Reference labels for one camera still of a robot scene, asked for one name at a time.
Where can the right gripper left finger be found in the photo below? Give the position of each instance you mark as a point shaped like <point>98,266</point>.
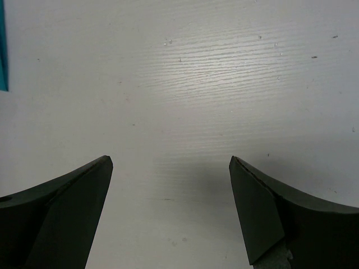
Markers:
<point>53,225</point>

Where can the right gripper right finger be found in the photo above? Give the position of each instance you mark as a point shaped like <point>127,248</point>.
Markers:
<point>284,227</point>

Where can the teal t-shirt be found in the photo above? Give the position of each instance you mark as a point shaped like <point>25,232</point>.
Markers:
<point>3,49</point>

